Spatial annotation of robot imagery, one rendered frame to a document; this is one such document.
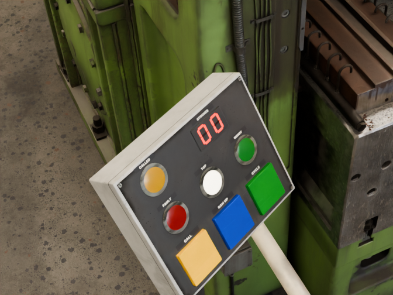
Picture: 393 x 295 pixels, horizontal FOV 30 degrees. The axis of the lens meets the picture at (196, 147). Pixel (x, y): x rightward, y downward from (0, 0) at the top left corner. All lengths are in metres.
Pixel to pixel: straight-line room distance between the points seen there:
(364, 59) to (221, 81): 0.47
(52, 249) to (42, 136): 0.55
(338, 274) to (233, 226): 0.82
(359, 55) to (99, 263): 1.26
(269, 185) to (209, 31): 0.34
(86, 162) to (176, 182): 1.59
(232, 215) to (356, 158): 0.45
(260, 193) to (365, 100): 0.40
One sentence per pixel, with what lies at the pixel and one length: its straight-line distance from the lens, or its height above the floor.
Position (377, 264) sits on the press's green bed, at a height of 0.18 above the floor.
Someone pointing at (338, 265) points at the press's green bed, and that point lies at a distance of 2.09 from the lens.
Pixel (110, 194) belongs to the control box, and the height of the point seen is 1.16.
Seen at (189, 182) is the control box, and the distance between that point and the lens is 1.31.
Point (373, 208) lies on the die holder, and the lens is 1.94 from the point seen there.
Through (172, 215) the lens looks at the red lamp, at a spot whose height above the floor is 1.10.
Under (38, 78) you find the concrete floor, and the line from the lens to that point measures 3.25.
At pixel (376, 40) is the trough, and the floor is 0.99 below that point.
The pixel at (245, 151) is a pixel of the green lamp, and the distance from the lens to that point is 1.39.
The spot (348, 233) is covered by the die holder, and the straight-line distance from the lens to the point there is 1.97.
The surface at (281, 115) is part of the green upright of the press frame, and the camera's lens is 1.80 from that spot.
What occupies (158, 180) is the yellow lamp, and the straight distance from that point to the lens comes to 1.26.
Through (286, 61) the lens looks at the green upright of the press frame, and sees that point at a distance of 1.69.
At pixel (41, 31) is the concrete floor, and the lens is 3.49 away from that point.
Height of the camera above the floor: 2.13
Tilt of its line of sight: 48 degrees down
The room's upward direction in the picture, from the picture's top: 5 degrees counter-clockwise
